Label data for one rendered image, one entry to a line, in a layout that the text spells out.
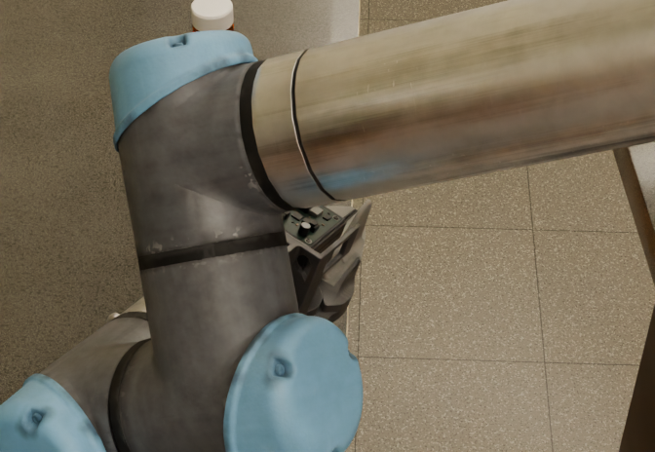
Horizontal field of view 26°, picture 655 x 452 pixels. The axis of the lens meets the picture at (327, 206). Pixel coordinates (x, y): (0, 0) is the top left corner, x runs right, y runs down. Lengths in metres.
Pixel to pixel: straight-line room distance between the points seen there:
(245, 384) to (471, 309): 1.76
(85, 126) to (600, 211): 1.45
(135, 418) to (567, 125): 0.26
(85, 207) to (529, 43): 0.70
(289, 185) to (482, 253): 1.85
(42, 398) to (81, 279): 0.46
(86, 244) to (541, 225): 1.46
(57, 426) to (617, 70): 0.32
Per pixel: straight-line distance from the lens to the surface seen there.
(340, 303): 0.93
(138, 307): 0.81
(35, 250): 1.22
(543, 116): 0.62
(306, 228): 0.87
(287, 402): 0.66
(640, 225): 1.28
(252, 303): 0.68
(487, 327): 2.39
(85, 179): 1.28
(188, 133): 0.68
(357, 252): 0.98
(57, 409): 0.73
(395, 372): 2.32
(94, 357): 0.75
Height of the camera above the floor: 1.80
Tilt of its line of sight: 44 degrees down
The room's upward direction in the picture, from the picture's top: straight up
